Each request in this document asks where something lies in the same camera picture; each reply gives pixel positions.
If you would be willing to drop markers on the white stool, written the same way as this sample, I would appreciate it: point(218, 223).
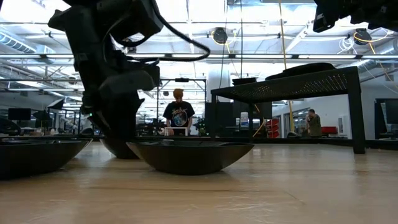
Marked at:
point(175, 128)

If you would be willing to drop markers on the black lamp shade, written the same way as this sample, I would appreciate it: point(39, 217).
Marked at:
point(56, 104)

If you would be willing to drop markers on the white bottle with blue label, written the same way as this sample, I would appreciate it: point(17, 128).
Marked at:
point(244, 119)

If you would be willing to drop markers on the black wavy-edged plate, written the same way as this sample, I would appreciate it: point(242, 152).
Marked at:
point(119, 151)
point(298, 76)
point(189, 158)
point(34, 158)
point(314, 65)
point(308, 71)

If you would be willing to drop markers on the person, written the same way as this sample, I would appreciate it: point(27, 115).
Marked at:
point(178, 113)
point(314, 124)

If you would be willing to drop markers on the black perforated metal stand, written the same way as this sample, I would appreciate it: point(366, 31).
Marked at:
point(295, 88)

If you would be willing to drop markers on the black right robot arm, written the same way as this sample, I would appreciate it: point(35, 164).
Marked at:
point(376, 12)

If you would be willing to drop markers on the black background station frame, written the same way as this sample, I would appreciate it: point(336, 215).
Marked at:
point(182, 79)

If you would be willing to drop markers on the red bin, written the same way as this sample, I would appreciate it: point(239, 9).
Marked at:
point(330, 129)

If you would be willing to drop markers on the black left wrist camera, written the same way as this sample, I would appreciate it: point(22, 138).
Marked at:
point(136, 18)

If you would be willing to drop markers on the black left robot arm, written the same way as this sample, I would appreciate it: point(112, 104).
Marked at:
point(77, 37)

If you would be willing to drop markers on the large black monitor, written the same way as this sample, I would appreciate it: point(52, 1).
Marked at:
point(390, 112)

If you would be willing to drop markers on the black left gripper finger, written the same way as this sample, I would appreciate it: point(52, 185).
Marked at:
point(97, 116)
point(122, 118)

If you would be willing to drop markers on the small dark potted plant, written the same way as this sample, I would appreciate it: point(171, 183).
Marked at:
point(200, 126)

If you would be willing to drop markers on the red boxes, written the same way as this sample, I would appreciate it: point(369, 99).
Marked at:
point(273, 126)

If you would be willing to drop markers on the black studio lamp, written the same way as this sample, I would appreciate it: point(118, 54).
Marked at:
point(43, 116)

